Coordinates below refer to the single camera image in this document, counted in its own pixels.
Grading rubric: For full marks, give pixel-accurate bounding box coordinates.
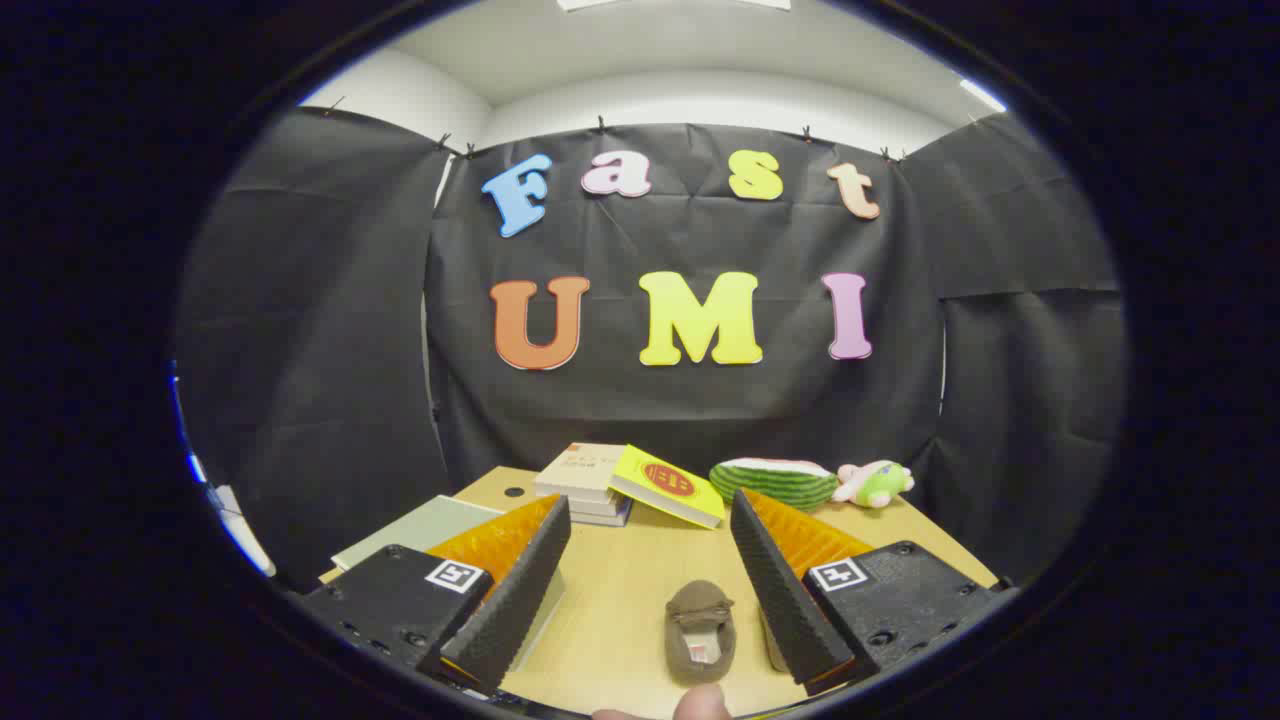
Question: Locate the beige cover book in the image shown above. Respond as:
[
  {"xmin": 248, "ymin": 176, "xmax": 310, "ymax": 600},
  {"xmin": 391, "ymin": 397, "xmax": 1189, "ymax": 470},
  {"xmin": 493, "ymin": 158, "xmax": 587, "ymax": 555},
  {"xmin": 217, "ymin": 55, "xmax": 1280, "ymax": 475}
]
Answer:
[{"xmin": 533, "ymin": 442, "xmax": 628, "ymax": 505}]

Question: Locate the pale fabric storage box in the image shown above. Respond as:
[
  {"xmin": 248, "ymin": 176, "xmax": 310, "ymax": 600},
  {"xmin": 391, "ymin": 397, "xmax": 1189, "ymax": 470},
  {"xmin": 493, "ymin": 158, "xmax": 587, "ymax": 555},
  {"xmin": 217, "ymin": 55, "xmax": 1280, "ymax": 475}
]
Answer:
[{"xmin": 330, "ymin": 494, "xmax": 567, "ymax": 673}]

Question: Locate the watermelon slice plush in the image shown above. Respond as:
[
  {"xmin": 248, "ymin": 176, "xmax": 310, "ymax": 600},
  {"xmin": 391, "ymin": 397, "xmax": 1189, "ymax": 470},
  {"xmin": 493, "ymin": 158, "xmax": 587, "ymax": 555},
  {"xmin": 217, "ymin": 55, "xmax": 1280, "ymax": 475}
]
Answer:
[{"xmin": 709, "ymin": 458, "xmax": 839, "ymax": 512}]

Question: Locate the pink and green plush toy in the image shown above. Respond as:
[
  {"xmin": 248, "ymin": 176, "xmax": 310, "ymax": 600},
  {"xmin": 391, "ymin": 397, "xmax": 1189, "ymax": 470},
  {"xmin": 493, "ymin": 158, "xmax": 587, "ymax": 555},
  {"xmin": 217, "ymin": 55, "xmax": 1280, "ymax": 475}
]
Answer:
[{"xmin": 832, "ymin": 460, "xmax": 915, "ymax": 509}]

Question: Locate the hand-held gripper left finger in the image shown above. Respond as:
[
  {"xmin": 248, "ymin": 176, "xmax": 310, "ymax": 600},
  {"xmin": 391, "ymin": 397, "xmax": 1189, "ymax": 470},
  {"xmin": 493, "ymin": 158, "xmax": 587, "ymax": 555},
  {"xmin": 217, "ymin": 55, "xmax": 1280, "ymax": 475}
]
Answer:
[{"xmin": 298, "ymin": 495, "xmax": 573, "ymax": 698}]

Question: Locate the white thin book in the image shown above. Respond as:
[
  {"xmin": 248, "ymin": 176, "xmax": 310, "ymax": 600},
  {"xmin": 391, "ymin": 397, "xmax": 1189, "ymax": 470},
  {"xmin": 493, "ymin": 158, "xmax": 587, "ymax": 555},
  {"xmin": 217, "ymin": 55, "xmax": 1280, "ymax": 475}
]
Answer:
[{"xmin": 560, "ymin": 490, "xmax": 633, "ymax": 519}]

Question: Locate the black backdrop cloth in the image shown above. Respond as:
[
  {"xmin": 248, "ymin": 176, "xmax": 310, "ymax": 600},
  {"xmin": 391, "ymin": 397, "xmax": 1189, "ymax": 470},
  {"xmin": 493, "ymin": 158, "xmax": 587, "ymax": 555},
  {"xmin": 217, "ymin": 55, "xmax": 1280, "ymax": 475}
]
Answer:
[{"xmin": 175, "ymin": 105, "xmax": 1131, "ymax": 591}]

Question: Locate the yellow book with red label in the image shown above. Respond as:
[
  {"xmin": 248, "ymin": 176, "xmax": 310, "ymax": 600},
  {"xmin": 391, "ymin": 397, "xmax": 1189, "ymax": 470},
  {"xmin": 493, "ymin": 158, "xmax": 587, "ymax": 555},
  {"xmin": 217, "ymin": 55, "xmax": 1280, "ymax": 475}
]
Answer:
[{"xmin": 608, "ymin": 444, "xmax": 727, "ymax": 530}]

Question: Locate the ceiling light panel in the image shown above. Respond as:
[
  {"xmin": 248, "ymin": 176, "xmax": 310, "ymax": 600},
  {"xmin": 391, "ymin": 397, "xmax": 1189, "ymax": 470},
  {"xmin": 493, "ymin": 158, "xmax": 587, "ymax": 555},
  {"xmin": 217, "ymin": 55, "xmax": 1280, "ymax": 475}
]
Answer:
[{"xmin": 557, "ymin": 0, "xmax": 791, "ymax": 13}]

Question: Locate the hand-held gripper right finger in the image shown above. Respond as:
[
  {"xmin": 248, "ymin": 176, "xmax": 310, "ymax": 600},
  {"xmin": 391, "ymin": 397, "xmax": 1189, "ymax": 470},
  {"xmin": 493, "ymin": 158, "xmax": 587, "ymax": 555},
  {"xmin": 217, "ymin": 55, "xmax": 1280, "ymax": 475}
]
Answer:
[{"xmin": 729, "ymin": 489, "xmax": 1011, "ymax": 698}]

